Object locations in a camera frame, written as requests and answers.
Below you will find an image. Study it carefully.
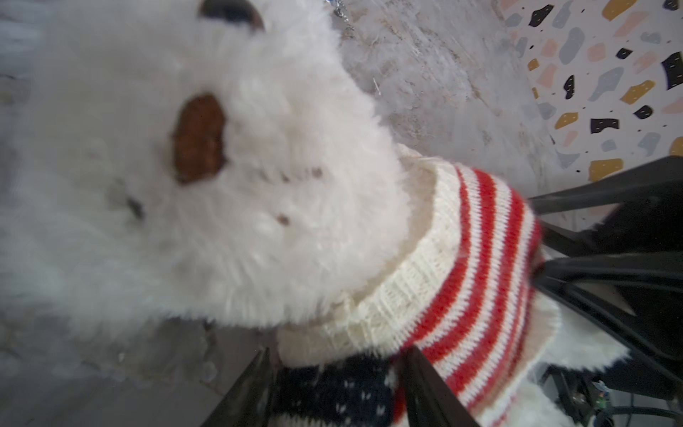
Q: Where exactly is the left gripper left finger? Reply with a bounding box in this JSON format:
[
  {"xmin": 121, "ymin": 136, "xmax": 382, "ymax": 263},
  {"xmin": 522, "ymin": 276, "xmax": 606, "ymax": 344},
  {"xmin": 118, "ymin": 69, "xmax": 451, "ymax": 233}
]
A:
[{"xmin": 200, "ymin": 349, "xmax": 276, "ymax": 427}]

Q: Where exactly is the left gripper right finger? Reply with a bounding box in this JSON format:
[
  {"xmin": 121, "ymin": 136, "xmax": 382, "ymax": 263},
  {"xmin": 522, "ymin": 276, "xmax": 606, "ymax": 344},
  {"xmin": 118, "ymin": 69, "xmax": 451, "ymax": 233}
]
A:
[{"xmin": 402, "ymin": 346, "xmax": 480, "ymax": 427}]

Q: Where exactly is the white teddy bear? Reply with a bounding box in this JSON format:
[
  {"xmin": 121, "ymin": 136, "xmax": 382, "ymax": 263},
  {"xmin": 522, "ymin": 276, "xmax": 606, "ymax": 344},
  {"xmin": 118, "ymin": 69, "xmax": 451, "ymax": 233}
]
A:
[{"xmin": 1, "ymin": 1, "xmax": 628, "ymax": 426}]

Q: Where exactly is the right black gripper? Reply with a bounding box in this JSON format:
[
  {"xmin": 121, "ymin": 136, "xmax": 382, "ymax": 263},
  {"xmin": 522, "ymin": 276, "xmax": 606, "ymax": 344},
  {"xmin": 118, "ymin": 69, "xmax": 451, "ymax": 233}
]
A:
[{"xmin": 529, "ymin": 156, "xmax": 682, "ymax": 384}]

